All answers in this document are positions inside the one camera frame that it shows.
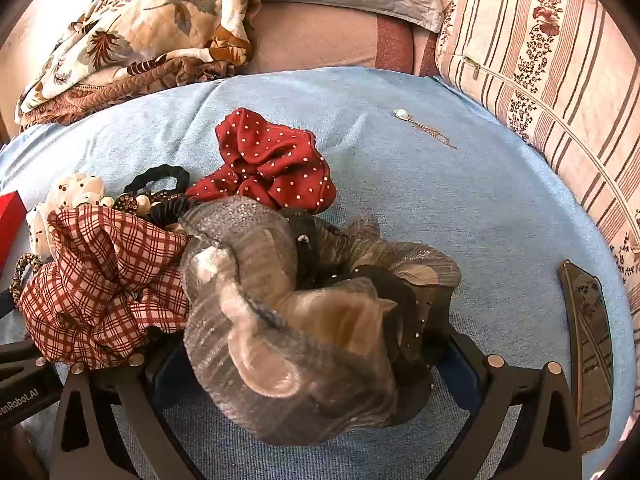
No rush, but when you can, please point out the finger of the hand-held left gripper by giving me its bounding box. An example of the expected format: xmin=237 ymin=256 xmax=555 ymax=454
xmin=0 ymin=286 xmax=24 ymax=321

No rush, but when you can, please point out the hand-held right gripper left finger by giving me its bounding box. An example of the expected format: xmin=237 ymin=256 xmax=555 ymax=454
xmin=49 ymin=347 xmax=211 ymax=480

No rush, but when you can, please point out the brown sheer scrunchie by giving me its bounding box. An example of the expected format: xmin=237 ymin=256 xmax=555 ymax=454
xmin=320 ymin=216 xmax=463 ymax=423

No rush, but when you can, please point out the black smartphone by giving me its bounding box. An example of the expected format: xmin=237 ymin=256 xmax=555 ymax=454
xmin=557 ymin=259 xmax=616 ymax=454

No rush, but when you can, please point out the red plaid scrunchie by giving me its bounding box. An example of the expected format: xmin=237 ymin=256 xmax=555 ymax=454
xmin=19 ymin=205 xmax=195 ymax=368

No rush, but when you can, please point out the white dark-dotted scrunchie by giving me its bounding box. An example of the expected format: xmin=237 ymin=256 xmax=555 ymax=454
xmin=26 ymin=172 xmax=108 ymax=257

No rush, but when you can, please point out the red white-dotted scrunchie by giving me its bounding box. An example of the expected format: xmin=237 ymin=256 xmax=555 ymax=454
xmin=186 ymin=107 xmax=337 ymax=213

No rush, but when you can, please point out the thin black hair tie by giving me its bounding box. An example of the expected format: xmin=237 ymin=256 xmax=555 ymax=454
xmin=122 ymin=164 xmax=192 ymax=197

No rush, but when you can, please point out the red box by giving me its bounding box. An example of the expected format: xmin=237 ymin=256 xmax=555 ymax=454
xmin=0 ymin=190 xmax=29 ymax=268

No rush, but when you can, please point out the leopard print hair tie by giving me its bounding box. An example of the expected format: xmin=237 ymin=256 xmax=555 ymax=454
xmin=10 ymin=252 xmax=47 ymax=309

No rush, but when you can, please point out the pink bed sheet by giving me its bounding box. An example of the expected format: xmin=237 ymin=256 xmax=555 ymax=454
xmin=239 ymin=1 xmax=442 ymax=79

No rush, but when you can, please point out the black studded scrunchie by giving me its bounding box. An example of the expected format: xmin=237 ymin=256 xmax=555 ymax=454
xmin=279 ymin=207 xmax=436 ymax=378

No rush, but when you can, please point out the leaf print quilt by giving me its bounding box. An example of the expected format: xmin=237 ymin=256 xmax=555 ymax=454
xmin=15 ymin=0 xmax=263 ymax=128

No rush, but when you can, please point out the black ribbed hair tie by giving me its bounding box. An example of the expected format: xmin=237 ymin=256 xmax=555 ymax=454
xmin=149 ymin=195 xmax=202 ymax=227

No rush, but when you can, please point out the striped floral cushion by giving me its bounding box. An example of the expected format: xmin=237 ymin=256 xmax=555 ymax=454
xmin=434 ymin=0 xmax=640 ymax=333

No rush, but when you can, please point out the gold chain pendant necklace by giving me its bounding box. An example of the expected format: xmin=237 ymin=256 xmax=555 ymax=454
xmin=392 ymin=107 xmax=458 ymax=150

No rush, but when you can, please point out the light blue cloth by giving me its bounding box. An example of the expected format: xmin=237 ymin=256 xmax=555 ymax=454
xmin=0 ymin=66 xmax=637 ymax=480

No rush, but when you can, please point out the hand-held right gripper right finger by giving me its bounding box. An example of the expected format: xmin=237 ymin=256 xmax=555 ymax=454
xmin=425 ymin=331 xmax=587 ymax=480

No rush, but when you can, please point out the grey sheer glitter scrunchie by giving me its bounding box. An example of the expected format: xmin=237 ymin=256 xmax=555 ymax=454
xmin=179 ymin=196 xmax=402 ymax=447

